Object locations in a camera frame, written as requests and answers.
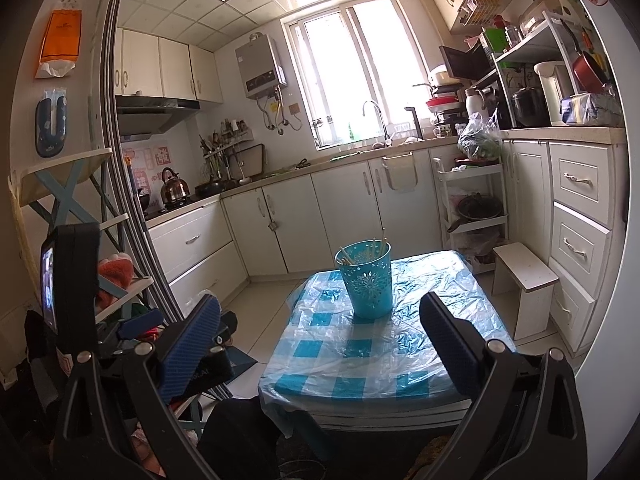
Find red frying pan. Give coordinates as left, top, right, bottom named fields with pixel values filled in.
left=560, top=19, right=610, bottom=95

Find green box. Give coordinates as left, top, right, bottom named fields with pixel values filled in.
left=481, top=27, right=509, bottom=54

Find dish rack with red bowls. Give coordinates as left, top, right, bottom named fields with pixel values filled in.
left=425, top=82, right=467, bottom=126

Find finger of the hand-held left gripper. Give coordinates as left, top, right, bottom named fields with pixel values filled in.
left=187, top=312, right=239, bottom=397
left=116, top=310, right=166, bottom=343

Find steel kettle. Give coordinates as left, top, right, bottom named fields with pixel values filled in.
left=160, top=167, right=191, bottom=203

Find orange plush toy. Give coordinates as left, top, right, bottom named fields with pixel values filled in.
left=97, top=254, right=135, bottom=311

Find white counter shelf unit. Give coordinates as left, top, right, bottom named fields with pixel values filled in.
left=492, top=10, right=618, bottom=130

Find blue snack bag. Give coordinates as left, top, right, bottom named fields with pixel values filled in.
left=560, top=92, right=624, bottom=127

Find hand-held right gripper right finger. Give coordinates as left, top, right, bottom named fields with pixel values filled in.
left=419, top=291, right=588, bottom=480

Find black countertop stand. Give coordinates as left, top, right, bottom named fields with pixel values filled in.
left=404, top=105, right=424, bottom=141

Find white stove drawer cabinet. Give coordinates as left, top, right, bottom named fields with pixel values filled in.
left=147, top=197, right=249, bottom=296

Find grey sliding door frame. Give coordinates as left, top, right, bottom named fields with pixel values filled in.
left=89, top=0, right=178, bottom=323

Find white trolley rack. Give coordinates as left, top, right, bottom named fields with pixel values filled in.
left=432, top=156, right=508, bottom=266

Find yellow patterned slipper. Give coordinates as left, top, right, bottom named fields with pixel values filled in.
left=415, top=435, right=451, bottom=480

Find grey wall water heater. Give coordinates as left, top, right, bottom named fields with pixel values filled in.
left=235, top=35, right=288, bottom=100

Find white sink base cabinet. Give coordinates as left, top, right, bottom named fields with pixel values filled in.
left=220, top=149, right=453, bottom=277

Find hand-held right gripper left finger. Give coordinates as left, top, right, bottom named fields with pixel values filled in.
left=52, top=294, right=223, bottom=480

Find white wall cabinets above hood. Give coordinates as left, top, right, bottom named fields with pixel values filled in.
left=114, top=29, right=224, bottom=104

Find black wok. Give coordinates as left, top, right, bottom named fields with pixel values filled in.
left=194, top=177, right=238, bottom=197

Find white thermos flask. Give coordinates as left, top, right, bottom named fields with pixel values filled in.
left=464, top=87, right=485, bottom=122

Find bundle of wooden chopsticks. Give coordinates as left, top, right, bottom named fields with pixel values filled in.
left=339, top=227, right=390, bottom=267

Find wall utensil rack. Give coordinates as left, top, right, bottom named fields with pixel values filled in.
left=200, top=119, right=252, bottom=181

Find kitchen window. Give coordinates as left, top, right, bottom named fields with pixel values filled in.
left=281, top=0, right=431, bottom=150

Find low table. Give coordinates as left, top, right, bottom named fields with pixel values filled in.
left=280, top=385, right=476, bottom=433

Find teal perforated plastic basket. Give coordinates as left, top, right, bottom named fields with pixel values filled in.
left=335, top=241, right=393, bottom=320

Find white refrigerator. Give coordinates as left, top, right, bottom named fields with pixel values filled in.
left=552, top=0, right=640, bottom=396

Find black cooking pot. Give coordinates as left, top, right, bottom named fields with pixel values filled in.
left=510, top=86, right=549, bottom=127

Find cream rack with blue braces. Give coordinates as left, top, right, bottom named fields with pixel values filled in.
left=7, top=147, right=156, bottom=321

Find pink wall poster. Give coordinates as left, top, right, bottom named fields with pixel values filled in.
left=121, top=142, right=172, bottom=196

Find small white wire basket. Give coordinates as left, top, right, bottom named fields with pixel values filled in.
left=459, top=0, right=502, bottom=27

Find white step stool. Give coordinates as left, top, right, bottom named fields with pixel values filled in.
left=491, top=241, right=560, bottom=341

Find dark framed tray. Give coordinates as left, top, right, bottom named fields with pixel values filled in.
left=235, top=143, right=266, bottom=179

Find bag of green vegetables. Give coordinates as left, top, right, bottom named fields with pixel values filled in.
left=456, top=112, right=502, bottom=162

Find blue checked plastic tablecloth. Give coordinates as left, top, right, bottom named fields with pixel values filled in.
left=257, top=251, right=518, bottom=406

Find white counter drawer cabinet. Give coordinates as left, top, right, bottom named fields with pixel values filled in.
left=500, top=127, right=628, bottom=356

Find black pan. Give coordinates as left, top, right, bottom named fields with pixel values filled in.
left=446, top=194, right=504, bottom=234

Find white door-hung bin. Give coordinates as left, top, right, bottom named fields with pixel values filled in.
left=381, top=152, right=420, bottom=192

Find blue u-shaped packaged item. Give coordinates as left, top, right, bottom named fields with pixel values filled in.
left=35, top=87, right=69, bottom=159

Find steel sink faucet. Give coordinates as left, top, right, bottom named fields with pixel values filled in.
left=362, top=100, right=391, bottom=146

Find black range hood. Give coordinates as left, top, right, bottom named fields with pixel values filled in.
left=115, top=95, right=201, bottom=138

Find person's leg in black trousers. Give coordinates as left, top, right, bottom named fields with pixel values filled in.
left=197, top=397, right=281, bottom=480

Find white electric thermo pot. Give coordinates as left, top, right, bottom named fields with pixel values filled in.
left=534, top=61, right=576, bottom=127

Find floral plastic bag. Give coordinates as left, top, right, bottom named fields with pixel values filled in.
left=185, top=287, right=221, bottom=316

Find black microwave oven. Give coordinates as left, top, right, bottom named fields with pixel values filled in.
left=439, top=45, right=493, bottom=81

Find orange paper bag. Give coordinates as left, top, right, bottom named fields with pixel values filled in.
left=34, top=0, right=83, bottom=80

